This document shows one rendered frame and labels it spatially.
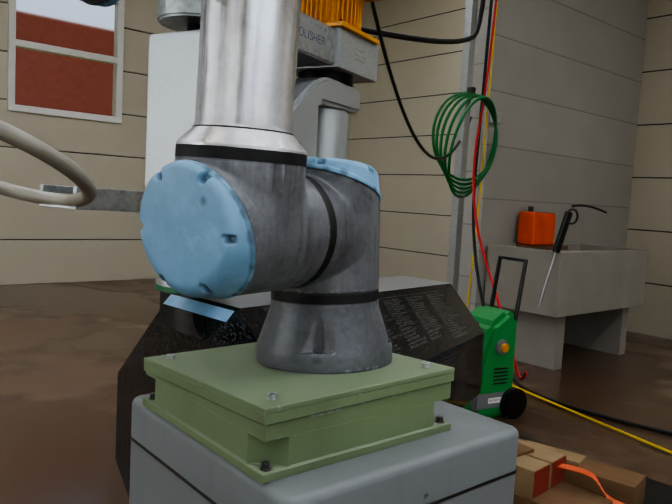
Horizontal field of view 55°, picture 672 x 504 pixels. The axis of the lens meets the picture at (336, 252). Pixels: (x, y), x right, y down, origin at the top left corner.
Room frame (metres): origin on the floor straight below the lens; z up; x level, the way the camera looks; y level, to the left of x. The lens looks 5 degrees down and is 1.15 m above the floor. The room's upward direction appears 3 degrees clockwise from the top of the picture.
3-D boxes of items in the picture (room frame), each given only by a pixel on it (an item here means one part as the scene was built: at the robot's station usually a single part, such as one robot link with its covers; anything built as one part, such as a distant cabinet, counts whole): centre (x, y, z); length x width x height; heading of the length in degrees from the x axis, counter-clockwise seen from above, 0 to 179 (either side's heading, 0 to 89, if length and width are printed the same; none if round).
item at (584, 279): (5.10, -1.84, 0.43); 1.30 x 0.62 x 0.86; 130
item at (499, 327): (3.57, -0.86, 0.43); 0.35 x 0.35 x 0.87; 29
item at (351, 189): (0.90, 0.02, 1.11); 0.17 x 0.15 x 0.18; 145
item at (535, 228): (5.18, -1.61, 1.00); 0.50 x 0.22 x 0.33; 130
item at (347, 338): (0.90, 0.01, 0.98); 0.19 x 0.19 x 0.10
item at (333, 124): (2.40, 0.07, 1.36); 0.19 x 0.19 x 0.20
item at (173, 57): (1.90, 0.35, 1.34); 0.36 x 0.22 x 0.45; 151
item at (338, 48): (2.13, 0.22, 1.63); 0.96 x 0.25 x 0.17; 151
